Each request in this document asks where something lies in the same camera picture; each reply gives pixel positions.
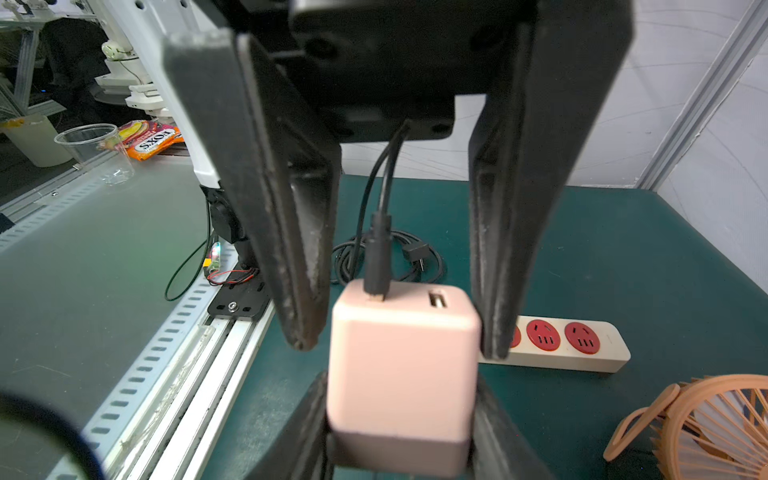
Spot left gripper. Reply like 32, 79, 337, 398
163, 1, 633, 360

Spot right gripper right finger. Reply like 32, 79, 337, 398
467, 376, 555, 480

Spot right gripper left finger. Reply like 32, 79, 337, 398
245, 371, 334, 480

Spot black orange fan cable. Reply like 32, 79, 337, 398
347, 118, 415, 301

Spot pink usb power adapter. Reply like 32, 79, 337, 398
326, 280, 481, 478

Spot beige power strip red sockets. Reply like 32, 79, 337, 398
495, 316, 631, 374

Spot orange desk fan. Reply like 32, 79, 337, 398
603, 374, 767, 479

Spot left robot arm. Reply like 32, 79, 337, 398
106, 1, 634, 359

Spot colourful snack bag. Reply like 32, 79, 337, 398
98, 120, 184, 161

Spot clear plastic cup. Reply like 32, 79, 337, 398
54, 123, 134, 186

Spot black power strip cord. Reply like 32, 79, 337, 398
331, 229, 448, 287

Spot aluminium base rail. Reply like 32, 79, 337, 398
83, 277, 274, 479

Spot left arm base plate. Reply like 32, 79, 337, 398
207, 275, 271, 320

